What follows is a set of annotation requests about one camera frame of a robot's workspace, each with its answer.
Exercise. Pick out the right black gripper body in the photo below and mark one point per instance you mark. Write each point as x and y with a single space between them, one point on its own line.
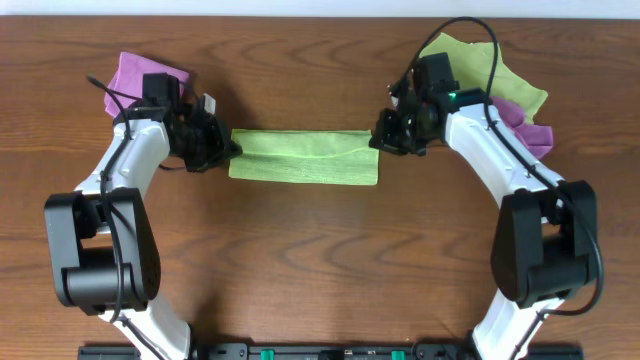
391 132

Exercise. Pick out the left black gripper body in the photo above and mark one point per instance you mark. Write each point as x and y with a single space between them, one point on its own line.
216 142

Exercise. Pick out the light green cloth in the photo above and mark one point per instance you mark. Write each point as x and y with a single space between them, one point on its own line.
341 157

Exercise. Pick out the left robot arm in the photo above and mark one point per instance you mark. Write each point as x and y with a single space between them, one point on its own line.
104 257

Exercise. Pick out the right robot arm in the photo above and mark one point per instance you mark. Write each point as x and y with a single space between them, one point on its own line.
544 249

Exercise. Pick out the olive green cloth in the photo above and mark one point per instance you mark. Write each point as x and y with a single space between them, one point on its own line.
471 64

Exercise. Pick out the folded purple cloth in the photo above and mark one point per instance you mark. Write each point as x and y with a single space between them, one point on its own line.
128 77

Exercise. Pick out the crumpled purple cloth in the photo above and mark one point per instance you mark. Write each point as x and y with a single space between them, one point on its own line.
538 139

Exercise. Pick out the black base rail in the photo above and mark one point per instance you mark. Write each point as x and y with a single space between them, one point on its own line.
241 351

